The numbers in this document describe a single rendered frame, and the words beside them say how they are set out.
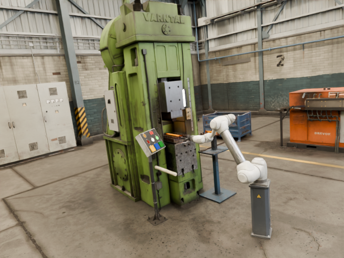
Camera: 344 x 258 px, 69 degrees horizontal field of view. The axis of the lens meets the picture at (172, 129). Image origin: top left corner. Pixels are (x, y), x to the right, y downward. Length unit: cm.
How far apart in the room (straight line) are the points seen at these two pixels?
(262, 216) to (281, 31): 884
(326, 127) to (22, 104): 745
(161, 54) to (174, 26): 43
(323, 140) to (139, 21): 453
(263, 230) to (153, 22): 280
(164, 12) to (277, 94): 789
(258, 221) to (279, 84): 827
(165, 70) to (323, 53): 750
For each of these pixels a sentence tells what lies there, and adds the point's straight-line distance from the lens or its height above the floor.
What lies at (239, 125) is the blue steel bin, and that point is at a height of 43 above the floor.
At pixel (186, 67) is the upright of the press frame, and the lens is 379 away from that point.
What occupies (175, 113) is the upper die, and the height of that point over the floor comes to 133.
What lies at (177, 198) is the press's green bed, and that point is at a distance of 375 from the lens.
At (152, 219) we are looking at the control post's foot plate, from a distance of 349.
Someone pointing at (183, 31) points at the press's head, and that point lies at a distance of 380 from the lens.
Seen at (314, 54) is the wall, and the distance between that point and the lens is 1037.
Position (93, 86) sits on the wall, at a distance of 934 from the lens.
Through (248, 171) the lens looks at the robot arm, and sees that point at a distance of 262.
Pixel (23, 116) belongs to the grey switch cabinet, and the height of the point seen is 124.
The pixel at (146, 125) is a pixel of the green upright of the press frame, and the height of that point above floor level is 123.
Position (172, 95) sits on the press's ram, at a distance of 342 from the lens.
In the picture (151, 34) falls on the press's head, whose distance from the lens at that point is 347.
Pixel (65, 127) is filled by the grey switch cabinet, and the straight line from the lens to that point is 827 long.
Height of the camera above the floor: 176
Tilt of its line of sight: 11 degrees down
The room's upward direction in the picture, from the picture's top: 6 degrees counter-clockwise
